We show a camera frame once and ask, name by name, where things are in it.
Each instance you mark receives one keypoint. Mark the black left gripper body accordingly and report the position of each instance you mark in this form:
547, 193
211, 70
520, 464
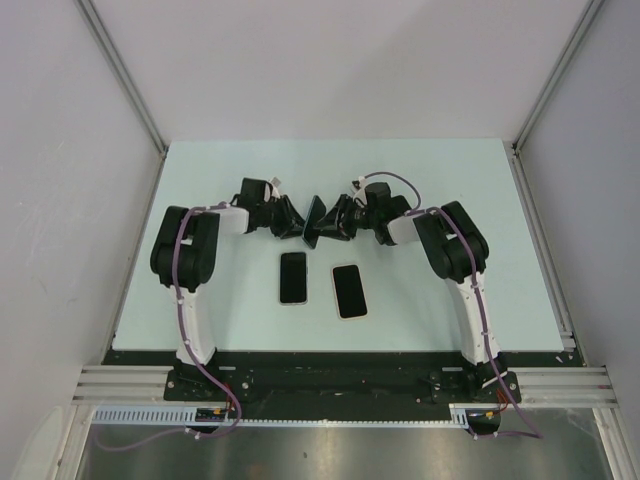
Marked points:
273, 216

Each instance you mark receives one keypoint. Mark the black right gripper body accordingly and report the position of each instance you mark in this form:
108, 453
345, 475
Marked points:
359, 218

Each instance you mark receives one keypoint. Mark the teal blue phone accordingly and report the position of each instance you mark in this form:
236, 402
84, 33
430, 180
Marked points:
316, 213

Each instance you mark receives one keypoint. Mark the black phone screen up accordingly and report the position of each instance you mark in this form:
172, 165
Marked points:
293, 277

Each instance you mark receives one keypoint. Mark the clear magsafe phone case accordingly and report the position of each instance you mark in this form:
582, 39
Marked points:
293, 303

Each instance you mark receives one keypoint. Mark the beige phone case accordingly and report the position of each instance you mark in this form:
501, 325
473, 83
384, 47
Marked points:
350, 318

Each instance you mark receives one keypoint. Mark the black phone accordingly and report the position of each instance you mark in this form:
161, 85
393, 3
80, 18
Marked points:
349, 291

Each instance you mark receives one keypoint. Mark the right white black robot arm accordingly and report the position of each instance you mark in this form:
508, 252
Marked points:
455, 249

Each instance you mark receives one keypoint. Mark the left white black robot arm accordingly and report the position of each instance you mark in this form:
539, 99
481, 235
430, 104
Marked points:
184, 258

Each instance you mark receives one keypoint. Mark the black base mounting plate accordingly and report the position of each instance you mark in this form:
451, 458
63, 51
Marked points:
343, 385

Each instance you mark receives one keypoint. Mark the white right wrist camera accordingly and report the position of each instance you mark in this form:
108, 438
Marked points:
358, 190

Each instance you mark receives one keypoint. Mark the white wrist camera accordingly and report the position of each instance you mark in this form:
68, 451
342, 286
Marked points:
274, 185
358, 190

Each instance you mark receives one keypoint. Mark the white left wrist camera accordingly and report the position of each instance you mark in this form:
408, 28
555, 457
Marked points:
274, 185

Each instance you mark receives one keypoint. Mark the aluminium frame rail left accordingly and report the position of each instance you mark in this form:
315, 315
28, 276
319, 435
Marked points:
121, 385

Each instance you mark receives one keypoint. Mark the aluminium frame rail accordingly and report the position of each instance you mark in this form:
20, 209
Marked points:
566, 387
121, 385

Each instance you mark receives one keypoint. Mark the aluminium frame rail front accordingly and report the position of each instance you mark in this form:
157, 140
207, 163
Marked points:
566, 387

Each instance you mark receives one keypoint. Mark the white slotted cable duct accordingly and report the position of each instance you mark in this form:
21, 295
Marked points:
448, 416

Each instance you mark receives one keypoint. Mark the left aluminium corner post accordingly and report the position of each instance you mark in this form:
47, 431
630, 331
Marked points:
116, 63

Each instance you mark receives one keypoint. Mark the aluminium corner post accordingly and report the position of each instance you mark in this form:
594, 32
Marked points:
568, 54
116, 63

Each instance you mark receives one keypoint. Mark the right aluminium corner post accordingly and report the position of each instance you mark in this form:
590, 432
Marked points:
568, 54

